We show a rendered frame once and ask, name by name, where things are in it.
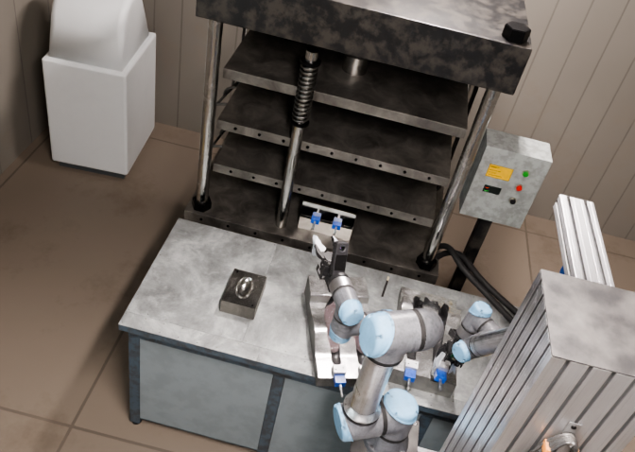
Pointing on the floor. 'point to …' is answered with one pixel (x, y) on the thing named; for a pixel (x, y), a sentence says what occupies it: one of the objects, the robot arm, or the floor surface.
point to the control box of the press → (501, 186)
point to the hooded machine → (99, 78)
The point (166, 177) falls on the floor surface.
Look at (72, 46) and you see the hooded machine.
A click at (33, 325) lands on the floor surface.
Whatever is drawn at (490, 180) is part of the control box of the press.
